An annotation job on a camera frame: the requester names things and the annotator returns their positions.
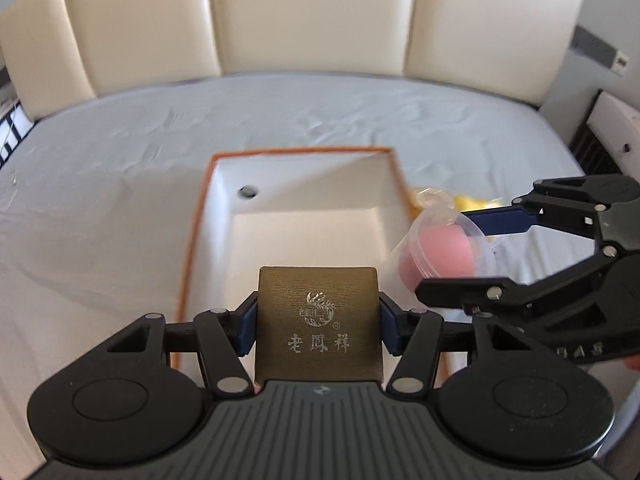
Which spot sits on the white and dark nightstand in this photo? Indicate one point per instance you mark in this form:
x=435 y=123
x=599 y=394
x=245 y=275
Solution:
x=612 y=130

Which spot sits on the yellow tape roll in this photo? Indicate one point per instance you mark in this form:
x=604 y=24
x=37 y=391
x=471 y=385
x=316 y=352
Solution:
x=472 y=204

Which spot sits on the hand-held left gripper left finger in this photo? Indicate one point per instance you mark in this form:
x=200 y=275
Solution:
x=245 y=329

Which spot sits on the person's right hand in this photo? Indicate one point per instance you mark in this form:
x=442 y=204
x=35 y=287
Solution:
x=633 y=362

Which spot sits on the white wall switch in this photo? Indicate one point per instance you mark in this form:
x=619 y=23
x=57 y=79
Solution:
x=620 y=64

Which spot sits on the dark bedside object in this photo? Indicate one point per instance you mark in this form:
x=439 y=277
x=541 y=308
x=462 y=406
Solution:
x=11 y=125

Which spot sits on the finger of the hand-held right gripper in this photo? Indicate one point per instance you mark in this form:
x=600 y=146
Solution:
x=500 y=221
x=465 y=291

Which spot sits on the gold square jewelry box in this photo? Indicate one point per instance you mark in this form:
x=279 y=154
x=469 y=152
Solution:
x=318 y=325

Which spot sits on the grey wall panel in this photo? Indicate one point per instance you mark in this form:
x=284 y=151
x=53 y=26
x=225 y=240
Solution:
x=594 y=46

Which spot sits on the cream padded headboard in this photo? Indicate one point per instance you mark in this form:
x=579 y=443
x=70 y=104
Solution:
x=310 y=15

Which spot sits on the pink makeup sponge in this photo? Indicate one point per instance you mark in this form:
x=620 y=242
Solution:
x=440 y=255

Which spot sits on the orange-rimmed white cardboard box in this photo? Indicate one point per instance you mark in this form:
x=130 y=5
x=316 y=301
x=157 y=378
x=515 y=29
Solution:
x=305 y=225

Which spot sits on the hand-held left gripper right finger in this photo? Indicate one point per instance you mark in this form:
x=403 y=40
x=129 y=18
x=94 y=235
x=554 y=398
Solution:
x=390 y=326

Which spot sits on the clear plastic case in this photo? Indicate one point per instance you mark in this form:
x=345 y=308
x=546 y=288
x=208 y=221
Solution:
x=480 y=240

